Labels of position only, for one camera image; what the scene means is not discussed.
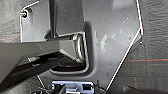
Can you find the thin robot cable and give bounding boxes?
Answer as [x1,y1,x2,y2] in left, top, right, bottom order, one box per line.
[31,75,54,93]

